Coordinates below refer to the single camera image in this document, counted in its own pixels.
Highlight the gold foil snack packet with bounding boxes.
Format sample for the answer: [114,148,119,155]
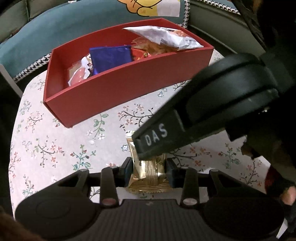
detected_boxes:
[125,131,172,193]

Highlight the white noodle snack packet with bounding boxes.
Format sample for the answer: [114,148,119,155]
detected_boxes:
[123,26,204,51]

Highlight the white sausage packet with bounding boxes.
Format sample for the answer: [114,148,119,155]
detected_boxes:
[68,54,94,86]

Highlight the clear bag yellow crackers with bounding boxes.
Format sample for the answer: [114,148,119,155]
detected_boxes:
[132,37,178,55]

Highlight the blue foil snack packet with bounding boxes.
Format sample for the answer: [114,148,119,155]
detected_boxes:
[89,45,133,75]

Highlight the red printed snack packet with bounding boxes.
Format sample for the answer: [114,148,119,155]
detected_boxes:
[131,47,151,61]

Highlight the person right hand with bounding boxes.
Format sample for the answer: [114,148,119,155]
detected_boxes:
[280,186,296,206]

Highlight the red cardboard tray box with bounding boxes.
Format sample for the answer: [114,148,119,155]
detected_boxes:
[43,18,213,128]

